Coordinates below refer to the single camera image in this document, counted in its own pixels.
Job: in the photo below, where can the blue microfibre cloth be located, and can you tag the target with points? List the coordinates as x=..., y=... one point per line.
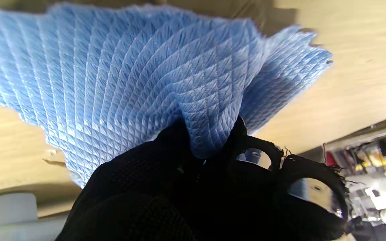
x=129, y=87

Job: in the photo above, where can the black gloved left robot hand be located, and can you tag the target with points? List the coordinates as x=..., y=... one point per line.
x=179, y=201

